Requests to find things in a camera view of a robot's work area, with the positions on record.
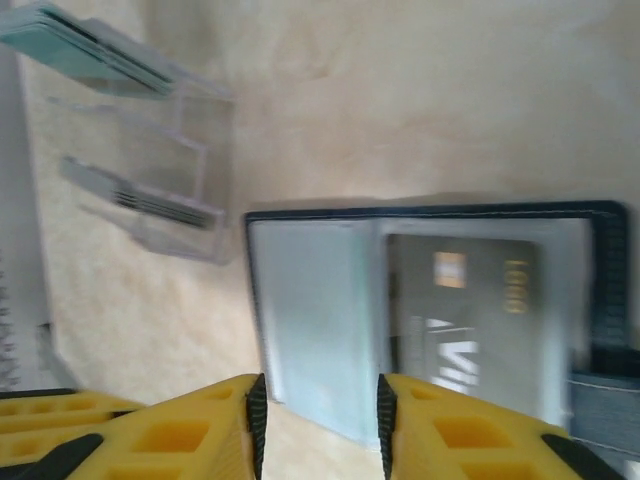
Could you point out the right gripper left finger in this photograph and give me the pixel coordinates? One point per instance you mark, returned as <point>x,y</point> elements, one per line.
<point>200,440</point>

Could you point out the dark blue card holder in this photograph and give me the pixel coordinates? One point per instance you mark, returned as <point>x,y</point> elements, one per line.
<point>607,260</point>

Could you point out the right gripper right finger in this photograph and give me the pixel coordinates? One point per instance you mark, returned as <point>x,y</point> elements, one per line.
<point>450,440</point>

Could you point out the dark grey card stack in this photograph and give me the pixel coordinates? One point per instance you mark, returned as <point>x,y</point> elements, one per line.
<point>140,197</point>

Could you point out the clear acrylic card box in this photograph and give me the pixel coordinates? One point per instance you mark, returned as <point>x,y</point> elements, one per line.
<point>200,125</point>

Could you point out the dark grey VIP card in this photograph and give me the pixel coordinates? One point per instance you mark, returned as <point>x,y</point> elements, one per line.
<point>465,310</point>

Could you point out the green card stack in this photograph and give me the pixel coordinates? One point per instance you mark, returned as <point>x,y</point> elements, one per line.
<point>85,55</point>

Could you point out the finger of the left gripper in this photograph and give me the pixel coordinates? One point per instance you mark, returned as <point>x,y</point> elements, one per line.
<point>55,407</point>

